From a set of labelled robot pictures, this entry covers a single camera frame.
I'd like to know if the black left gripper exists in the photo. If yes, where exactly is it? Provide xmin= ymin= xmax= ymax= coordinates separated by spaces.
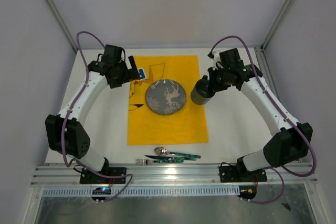
xmin=110 ymin=56 xmax=140 ymax=89

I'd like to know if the dark green mug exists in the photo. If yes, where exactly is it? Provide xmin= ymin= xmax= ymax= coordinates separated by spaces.
xmin=191 ymin=75 xmax=215 ymax=105

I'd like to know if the grey reindeer plate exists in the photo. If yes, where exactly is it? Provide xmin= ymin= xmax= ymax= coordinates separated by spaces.
xmin=145 ymin=79 xmax=186 ymax=115

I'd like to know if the yellow Pikachu cloth placemat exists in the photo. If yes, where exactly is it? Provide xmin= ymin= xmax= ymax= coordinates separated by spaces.
xmin=128 ymin=56 xmax=208 ymax=145

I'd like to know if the spoon with green handle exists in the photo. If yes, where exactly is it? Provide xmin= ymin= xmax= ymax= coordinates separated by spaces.
xmin=154 ymin=147 xmax=201 ymax=159

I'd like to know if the knife with green handle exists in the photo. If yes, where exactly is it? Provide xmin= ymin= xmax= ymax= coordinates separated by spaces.
xmin=145 ymin=155 xmax=191 ymax=161

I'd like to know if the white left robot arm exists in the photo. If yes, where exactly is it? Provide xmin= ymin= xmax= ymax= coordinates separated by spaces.
xmin=45 ymin=45 xmax=140 ymax=183

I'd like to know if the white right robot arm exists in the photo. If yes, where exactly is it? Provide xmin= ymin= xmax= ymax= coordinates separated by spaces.
xmin=207 ymin=48 xmax=317 ymax=180

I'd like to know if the right controller board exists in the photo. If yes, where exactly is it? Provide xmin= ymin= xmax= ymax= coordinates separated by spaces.
xmin=238 ymin=185 xmax=257 ymax=201

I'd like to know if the controller board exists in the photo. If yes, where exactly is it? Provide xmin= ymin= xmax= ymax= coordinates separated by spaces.
xmin=238 ymin=185 xmax=257 ymax=201
xmin=91 ymin=186 xmax=111 ymax=201

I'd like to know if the left controller board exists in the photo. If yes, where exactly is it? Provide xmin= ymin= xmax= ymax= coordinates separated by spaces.
xmin=91 ymin=186 xmax=111 ymax=201

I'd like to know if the aluminium side rail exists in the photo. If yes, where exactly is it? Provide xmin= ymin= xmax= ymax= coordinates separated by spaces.
xmin=254 ymin=46 xmax=280 ymax=101

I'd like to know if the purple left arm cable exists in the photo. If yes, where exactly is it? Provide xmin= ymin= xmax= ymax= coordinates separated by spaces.
xmin=60 ymin=31 xmax=133 ymax=204

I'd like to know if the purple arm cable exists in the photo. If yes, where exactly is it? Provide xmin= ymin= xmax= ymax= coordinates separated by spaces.
xmin=208 ymin=35 xmax=317 ymax=204
xmin=60 ymin=31 xmax=133 ymax=204

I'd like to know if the fork with green handle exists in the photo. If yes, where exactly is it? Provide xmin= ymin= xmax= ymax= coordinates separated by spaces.
xmin=135 ymin=159 xmax=184 ymax=165

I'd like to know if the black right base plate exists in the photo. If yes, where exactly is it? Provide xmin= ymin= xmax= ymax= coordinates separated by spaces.
xmin=218 ymin=162 xmax=267 ymax=183

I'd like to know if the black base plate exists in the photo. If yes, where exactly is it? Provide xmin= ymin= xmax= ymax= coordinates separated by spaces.
xmin=218 ymin=162 xmax=267 ymax=183
xmin=79 ymin=167 xmax=127 ymax=185

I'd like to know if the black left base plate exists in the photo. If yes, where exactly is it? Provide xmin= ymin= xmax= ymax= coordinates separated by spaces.
xmin=79 ymin=167 xmax=127 ymax=185

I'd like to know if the slotted cable duct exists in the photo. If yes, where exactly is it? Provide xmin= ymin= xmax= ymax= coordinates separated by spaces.
xmin=42 ymin=185 xmax=239 ymax=197

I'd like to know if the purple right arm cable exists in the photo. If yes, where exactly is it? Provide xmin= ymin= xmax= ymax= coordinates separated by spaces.
xmin=208 ymin=35 xmax=317 ymax=204

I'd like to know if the aluminium mounting rail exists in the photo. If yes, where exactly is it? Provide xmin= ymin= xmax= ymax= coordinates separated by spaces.
xmin=30 ymin=163 xmax=318 ymax=187

